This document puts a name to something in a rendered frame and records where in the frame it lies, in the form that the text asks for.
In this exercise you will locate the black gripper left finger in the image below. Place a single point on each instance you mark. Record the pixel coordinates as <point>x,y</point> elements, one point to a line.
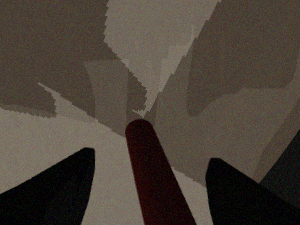
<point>56,196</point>

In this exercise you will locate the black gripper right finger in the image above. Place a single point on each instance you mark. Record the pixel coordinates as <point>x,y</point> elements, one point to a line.
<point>235,199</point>

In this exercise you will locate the dark red peg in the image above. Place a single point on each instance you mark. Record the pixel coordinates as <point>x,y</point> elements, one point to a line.
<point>159,194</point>

